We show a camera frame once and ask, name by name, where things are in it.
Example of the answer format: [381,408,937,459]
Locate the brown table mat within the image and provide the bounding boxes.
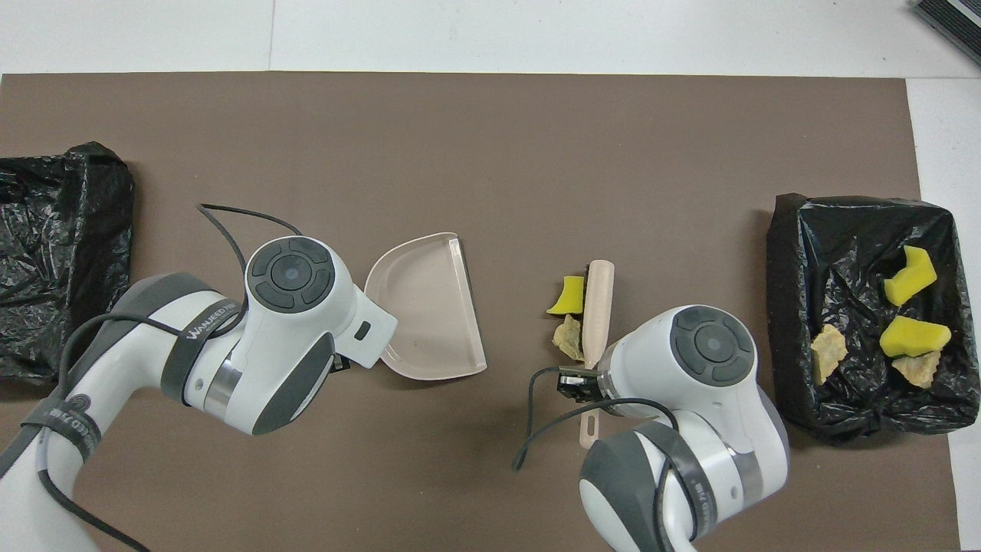
[0,72,962,552]

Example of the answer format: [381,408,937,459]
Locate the beige hand brush black bristles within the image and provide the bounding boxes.
[576,259,616,450]

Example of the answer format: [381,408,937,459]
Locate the black bag lined bin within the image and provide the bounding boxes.
[766,192,981,447]
[0,141,136,386]

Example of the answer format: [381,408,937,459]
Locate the dark ribbed device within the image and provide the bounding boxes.
[912,0,981,67]

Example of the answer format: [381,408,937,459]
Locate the pale yellow bread piece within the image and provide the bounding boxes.
[891,350,943,390]

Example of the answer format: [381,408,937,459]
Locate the beige plastic dustpan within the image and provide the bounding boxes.
[363,232,488,381]

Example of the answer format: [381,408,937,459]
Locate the notched green yellow sponge piece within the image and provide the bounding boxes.
[883,245,938,307]

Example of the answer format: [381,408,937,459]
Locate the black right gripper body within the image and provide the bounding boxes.
[587,366,616,409]

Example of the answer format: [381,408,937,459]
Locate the pale tan bread piece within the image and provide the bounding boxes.
[553,314,586,362]

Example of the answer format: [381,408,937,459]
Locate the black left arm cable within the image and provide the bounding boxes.
[37,202,304,552]

